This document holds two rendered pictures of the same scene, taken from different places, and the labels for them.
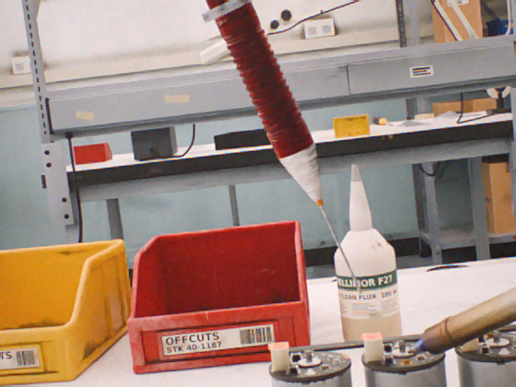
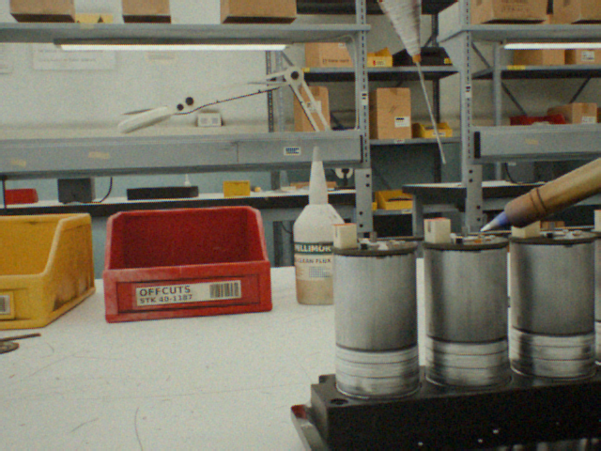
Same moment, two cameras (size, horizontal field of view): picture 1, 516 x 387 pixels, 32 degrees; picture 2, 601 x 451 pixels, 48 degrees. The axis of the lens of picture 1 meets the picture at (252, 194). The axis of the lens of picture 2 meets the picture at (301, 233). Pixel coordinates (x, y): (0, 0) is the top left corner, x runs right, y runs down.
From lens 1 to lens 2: 11 cm
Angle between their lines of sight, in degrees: 13
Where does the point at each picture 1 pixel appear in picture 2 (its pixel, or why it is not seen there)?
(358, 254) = (317, 223)
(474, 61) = (331, 147)
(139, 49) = (64, 121)
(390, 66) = (269, 145)
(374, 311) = (328, 273)
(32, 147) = not seen: outside the picture
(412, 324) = not seen: hidden behind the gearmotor
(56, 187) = not seen: outside the picture
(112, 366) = (82, 318)
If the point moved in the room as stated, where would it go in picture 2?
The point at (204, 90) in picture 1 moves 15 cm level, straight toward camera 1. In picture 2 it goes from (122, 150) to (123, 148)
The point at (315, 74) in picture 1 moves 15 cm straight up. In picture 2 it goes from (212, 146) to (209, 102)
